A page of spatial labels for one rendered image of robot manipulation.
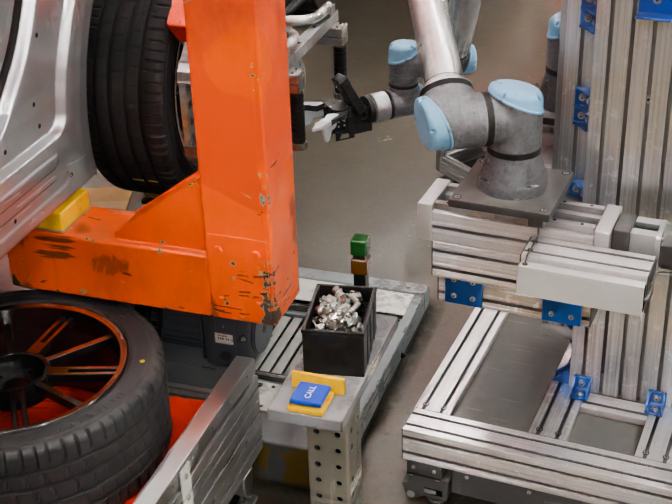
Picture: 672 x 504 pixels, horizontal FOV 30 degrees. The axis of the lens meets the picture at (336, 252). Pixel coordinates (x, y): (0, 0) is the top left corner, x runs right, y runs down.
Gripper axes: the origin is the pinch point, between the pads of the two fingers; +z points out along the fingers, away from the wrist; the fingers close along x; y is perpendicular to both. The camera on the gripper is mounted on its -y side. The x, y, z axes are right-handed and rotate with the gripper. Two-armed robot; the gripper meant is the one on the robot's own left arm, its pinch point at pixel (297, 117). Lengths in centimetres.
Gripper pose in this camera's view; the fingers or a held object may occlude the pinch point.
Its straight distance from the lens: 309.3
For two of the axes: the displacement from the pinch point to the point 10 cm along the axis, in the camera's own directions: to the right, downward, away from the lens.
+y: 0.3, 8.7, 4.9
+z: -8.9, 2.4, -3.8
